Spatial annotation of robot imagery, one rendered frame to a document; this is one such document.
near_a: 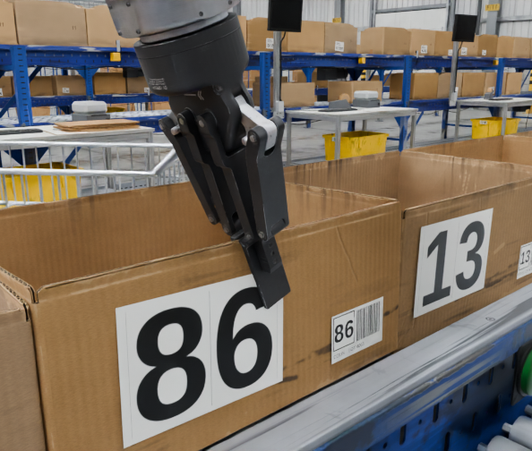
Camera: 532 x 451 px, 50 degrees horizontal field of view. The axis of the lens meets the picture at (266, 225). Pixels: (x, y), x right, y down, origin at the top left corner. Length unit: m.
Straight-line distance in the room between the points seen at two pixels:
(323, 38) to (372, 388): 6.60
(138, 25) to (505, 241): 0.60
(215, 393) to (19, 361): 0.17
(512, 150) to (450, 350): 0.81
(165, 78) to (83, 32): 4.95
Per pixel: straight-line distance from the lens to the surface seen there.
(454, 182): 1.05
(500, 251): 0.84
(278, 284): 0.50
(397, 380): 0.62
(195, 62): 0.39
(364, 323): 0.61
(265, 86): 5.94
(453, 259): 0.73
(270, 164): 0.41
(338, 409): 0.56
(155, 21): 0.38
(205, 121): 0.41
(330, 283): 0.55
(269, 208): 0.42
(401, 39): 8.26
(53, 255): 0.71
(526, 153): 1.42
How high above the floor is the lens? 1.20
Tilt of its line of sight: 15 degrees down
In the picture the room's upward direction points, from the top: straight up
